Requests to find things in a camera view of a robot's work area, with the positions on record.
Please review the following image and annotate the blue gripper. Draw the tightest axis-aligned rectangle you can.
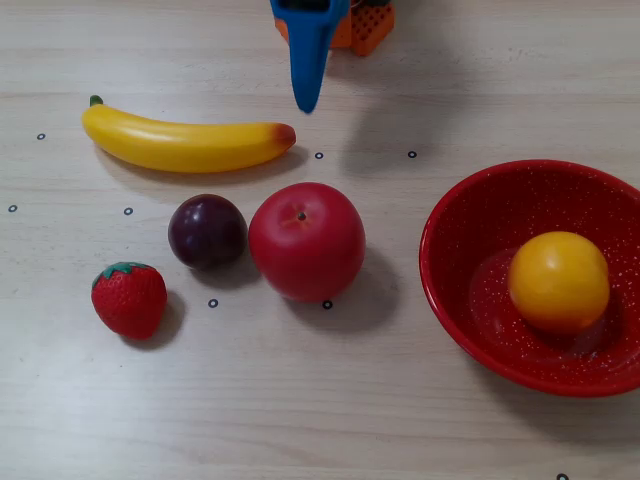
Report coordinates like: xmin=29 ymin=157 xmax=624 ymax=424
xmin=269 ymin=0 xmax=351 ymax=115

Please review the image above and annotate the orange yellow toy peach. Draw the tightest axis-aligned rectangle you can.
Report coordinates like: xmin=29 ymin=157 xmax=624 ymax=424
xmin=507 ymin=230 xmax=611 ymax=334

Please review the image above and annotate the red speckled enamel bowl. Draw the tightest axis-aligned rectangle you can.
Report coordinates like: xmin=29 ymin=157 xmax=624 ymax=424
xmin=418 ymin=158 xmax=640 ymax=399

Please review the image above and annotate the yellow toy banana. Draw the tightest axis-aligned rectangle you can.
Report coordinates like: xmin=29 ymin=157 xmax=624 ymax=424
xmin=81 ymin=94 xmax=298 ymax=175

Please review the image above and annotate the red toy apple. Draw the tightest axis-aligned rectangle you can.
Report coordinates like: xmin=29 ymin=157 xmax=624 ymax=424
xmin=248 ymin=181 xmax=367 ymax=304

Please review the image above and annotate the dark purple toy plum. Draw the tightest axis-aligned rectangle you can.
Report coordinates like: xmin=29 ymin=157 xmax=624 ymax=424
xmin=167 ymin=193 xmax=250 ymax=271

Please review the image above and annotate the red toy strawberry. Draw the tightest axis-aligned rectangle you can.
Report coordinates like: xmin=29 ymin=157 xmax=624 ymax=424
xmin=90 ymin=261 xmax=169 ymax=341

